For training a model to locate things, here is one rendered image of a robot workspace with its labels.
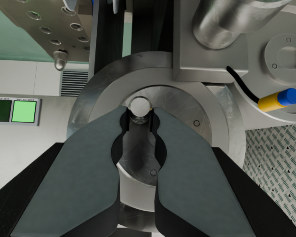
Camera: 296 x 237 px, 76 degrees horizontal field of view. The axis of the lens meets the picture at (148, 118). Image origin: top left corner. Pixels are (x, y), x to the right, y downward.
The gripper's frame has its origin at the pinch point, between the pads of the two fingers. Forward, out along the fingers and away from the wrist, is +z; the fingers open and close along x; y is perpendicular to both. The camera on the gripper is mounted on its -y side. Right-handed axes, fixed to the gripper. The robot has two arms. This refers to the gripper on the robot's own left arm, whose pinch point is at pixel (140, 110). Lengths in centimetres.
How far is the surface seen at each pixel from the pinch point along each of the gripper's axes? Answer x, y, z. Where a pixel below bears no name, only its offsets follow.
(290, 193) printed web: 19.1, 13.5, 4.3
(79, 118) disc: -4.9, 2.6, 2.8
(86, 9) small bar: -9.4, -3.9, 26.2
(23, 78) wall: -174, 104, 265
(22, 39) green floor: -149, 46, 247
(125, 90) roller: -1.2, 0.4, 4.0
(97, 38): -4.2, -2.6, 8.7
